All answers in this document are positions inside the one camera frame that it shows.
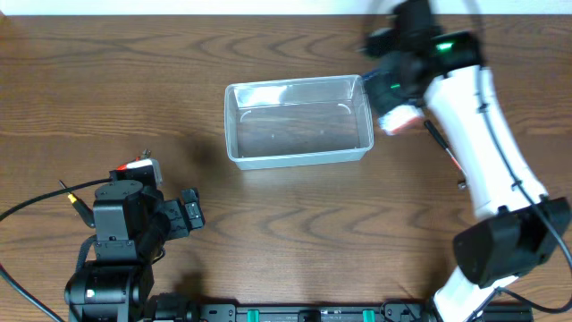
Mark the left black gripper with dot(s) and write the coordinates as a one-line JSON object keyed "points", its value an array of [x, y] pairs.
{"points": [[177, 213]]}

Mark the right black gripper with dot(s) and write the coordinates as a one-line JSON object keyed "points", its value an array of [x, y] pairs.
{"points": [[382, 94]]}

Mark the red handled cutting pliers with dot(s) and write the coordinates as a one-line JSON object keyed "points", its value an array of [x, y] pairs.
{"points": [[144, 155]]}

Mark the blue precision screwdriver set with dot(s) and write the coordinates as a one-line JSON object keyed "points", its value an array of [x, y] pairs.
{"points": [[395, 110]]}

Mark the clear plastic container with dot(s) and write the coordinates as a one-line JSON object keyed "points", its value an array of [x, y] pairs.
{"points": [[295, 122]]}

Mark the small claw hammer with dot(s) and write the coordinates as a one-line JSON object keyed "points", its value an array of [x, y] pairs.
{"points": [[462, 183]]}

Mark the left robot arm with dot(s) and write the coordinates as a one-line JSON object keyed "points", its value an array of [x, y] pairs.
{"points": [[133, 222]]}

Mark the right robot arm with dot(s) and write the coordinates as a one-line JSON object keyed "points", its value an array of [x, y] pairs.
{"points": [[518, 225]]}

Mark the black yellow screwdriver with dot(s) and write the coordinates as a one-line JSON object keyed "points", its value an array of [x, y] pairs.
{"points": [[85, 212]]}

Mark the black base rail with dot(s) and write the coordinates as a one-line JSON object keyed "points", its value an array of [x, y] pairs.
{"points": [[390, 311]]}

